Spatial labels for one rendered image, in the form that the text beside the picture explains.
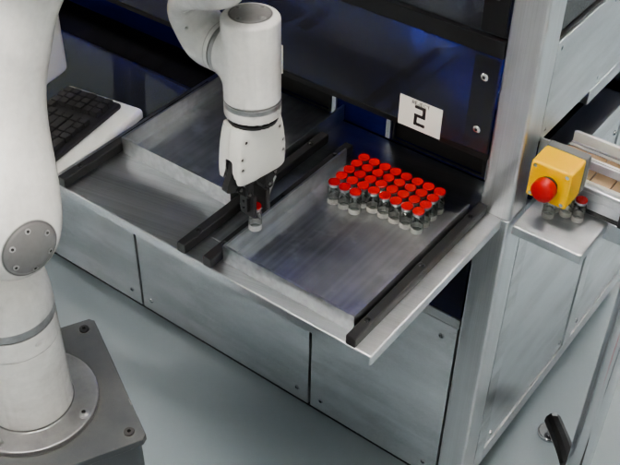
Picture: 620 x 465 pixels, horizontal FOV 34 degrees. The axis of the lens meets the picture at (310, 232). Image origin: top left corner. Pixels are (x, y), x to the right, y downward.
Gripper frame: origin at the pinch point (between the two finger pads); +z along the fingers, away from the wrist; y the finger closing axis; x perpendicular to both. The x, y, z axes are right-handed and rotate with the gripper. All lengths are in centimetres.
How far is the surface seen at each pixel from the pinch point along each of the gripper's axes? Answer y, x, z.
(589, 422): -56, 39, 65
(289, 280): 2.0, 9.6, 9.4
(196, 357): -30, -58, 98
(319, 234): -11.9, 2.8, 12.1
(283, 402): -36, -31, 99
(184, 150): -11.1, -31.2, 10.9
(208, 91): -26, -42, 9
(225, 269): 5.0, -2.0, 12.6
